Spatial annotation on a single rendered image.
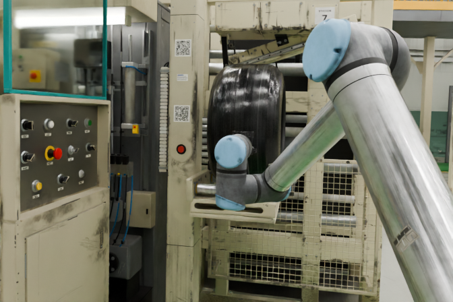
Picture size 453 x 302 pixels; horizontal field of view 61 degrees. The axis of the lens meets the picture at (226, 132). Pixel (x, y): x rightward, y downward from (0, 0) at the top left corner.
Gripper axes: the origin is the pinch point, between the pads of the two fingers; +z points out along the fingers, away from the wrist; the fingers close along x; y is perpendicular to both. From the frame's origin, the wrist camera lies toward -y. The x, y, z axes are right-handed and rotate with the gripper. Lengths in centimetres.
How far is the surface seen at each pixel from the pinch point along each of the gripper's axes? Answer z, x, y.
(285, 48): 59, -11, 48
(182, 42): 19, 33, 45
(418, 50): 987, -324, 201
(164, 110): 20.8, 40.9, 14.1
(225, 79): 8.2, 10.6, 27.2
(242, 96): 3.1, 2.8, 20.0
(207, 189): 12.3, 18.1, -18.7
